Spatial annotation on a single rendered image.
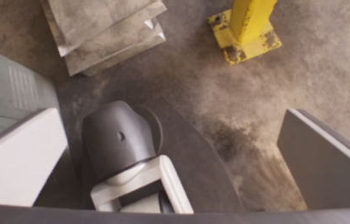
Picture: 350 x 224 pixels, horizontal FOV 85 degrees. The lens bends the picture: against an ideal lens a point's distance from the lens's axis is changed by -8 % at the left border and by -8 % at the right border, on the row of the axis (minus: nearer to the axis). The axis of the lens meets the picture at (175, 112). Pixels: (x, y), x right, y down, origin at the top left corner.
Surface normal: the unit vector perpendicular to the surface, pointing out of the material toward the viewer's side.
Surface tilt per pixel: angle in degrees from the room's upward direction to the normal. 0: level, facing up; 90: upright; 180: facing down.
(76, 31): 62
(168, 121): 0
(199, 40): 0
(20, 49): 0
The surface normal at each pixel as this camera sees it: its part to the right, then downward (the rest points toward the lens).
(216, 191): -0.12, -0.17
